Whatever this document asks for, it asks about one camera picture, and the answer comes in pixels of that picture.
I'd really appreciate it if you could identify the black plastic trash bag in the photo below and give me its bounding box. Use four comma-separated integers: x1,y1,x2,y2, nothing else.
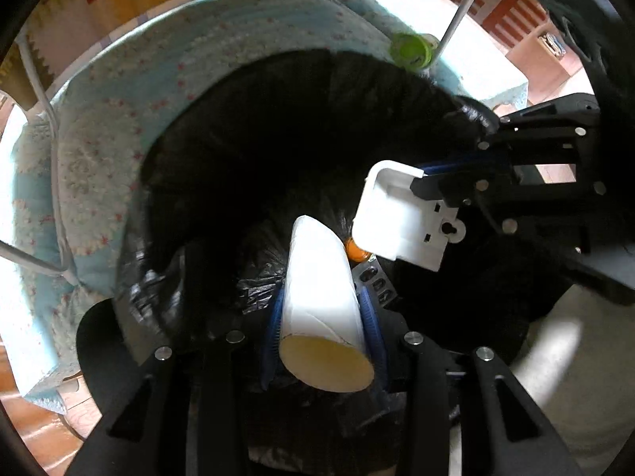
116,50,497,338

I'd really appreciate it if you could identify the wooden shelf box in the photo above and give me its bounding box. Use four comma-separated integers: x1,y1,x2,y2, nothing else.
507,21,593,104

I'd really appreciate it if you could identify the white paper cup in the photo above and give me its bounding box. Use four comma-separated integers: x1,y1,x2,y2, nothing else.
279,215,375,393

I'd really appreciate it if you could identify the light blue floral cushion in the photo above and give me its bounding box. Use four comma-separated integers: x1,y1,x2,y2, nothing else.
12,0,467,415

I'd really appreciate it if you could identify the white metal chair frame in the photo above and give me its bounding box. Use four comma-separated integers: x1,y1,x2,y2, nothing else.
1,0,476,286

